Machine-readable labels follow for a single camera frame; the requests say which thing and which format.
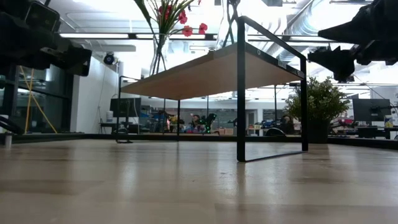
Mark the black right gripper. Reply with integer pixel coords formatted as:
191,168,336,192
307,0,398,83

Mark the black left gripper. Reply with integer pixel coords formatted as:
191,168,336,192
0,0,93,77

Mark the clear glass vase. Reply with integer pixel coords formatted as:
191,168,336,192
149,32,171,76
216,0,246,50

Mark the small red flower bunch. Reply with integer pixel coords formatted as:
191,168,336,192
148,0,201,35

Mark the large red flower bunch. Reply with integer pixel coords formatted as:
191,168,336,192
152,9,208,74

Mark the black desk with shelf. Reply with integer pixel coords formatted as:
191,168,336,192
99,121,141,135

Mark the long ceiling light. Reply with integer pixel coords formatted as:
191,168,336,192
59,32,218,40

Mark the potted green white plant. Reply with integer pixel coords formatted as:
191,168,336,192
284,76,351,144

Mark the black wide monitor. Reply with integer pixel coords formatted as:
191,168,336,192
352,98,392,123

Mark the black unlit monitor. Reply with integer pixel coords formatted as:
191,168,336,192
109,97,142,118

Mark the person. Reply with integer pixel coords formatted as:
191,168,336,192
190,114,203,134

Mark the black round wall device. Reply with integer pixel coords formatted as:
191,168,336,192
103,52,116,66

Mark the silver ceiling duct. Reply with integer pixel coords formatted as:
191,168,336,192
273,0,324,63

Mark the yellow hanging cord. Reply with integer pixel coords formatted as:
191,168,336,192
19,65,58,134

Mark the wooden shelf with black frame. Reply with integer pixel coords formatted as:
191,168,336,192
115,15,309,162

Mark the black metal rig frame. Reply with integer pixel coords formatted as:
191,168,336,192
0,132,398,151

